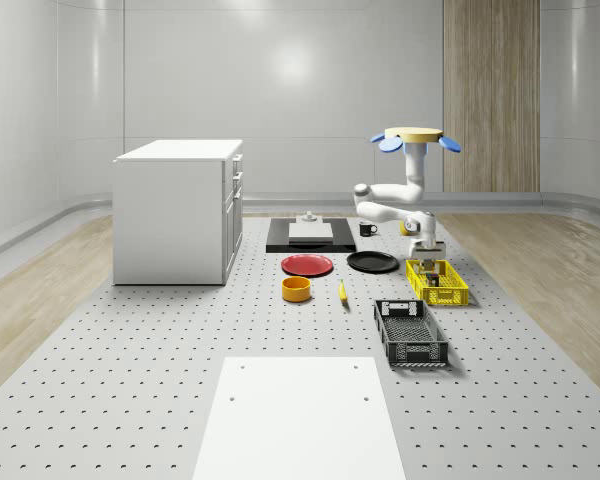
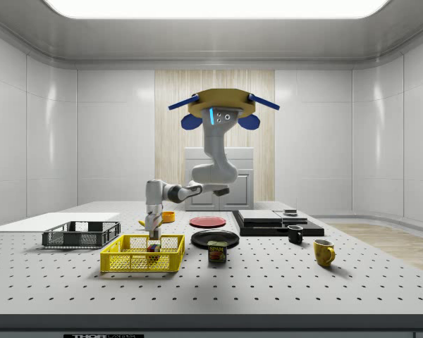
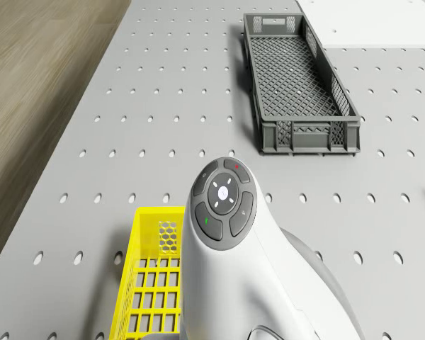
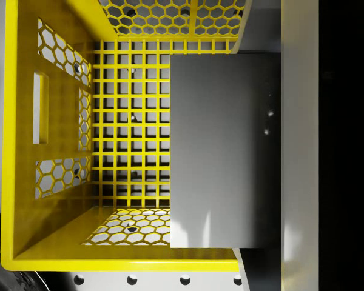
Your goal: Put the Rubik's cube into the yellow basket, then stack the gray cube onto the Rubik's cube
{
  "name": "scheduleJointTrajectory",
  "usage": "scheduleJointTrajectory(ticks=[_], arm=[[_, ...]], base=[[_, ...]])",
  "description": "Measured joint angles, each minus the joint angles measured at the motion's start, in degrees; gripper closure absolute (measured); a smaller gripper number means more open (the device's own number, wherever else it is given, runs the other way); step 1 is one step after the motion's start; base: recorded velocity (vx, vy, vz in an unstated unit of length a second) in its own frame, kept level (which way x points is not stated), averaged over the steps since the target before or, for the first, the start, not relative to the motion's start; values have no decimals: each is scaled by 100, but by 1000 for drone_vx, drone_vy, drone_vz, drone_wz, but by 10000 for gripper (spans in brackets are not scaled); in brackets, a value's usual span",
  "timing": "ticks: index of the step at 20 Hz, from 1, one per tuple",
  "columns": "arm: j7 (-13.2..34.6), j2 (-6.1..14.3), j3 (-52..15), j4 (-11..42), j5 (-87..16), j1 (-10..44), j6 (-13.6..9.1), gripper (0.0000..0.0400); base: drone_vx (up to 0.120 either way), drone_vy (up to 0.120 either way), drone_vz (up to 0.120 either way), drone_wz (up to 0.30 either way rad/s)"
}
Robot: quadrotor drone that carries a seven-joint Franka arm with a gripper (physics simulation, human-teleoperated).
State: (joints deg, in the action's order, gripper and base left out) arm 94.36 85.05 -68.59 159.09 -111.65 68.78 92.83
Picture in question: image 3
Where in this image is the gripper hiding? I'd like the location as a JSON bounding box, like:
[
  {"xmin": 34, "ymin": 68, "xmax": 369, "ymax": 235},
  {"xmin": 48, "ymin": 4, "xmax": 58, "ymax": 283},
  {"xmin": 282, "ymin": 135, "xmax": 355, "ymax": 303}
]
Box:
[{"xmin": 136, "ymin": 332, "xmax": 181, "ymax": 340}]

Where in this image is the yellow basket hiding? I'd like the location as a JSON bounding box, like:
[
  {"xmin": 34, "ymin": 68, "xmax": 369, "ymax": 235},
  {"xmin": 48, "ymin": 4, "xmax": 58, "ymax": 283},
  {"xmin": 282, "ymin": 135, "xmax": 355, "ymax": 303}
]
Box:
[{"xmin": 107, "ymin": 205, "xmax": 187, "ymax": 340}]

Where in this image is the dark grey basket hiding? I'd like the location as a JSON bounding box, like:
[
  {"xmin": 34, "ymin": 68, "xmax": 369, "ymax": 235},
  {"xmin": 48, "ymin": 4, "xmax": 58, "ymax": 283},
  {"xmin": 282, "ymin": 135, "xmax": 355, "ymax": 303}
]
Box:
[{"xmin": 242, "ymin": 12, "xmax": 363, "ymax": 158}]

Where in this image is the white board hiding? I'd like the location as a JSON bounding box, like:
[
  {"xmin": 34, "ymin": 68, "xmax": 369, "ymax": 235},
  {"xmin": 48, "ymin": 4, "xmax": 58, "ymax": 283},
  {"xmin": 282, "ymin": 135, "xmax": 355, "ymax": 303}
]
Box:
[{"xmin": 295, "ymin": 0, "xmax": 425, "ymax": 51}]

